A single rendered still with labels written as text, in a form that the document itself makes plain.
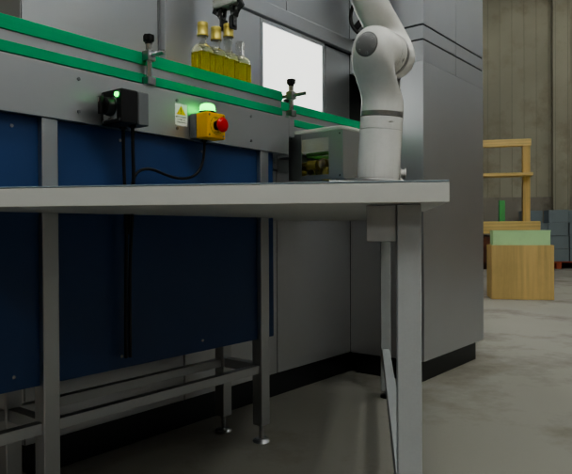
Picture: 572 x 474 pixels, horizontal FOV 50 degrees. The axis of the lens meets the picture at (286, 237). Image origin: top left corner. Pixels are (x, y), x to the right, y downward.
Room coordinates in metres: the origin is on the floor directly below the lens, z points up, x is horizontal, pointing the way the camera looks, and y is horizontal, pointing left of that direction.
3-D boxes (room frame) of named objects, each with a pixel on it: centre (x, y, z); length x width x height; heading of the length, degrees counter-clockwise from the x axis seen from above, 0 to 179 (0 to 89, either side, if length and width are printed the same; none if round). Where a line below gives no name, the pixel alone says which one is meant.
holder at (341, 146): (2.13, -0.13, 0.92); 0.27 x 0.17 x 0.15; 52
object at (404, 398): (1.77, -0.28, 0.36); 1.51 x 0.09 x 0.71; 172
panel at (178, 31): (2.36, 0.12, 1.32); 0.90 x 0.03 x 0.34; 142
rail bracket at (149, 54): (1.58, 0.33, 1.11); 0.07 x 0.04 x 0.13; 52
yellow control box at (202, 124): (1.71, 0.21, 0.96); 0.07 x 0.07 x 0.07; 52
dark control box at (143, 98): (1.48, 0.38, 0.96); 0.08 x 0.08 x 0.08; 52
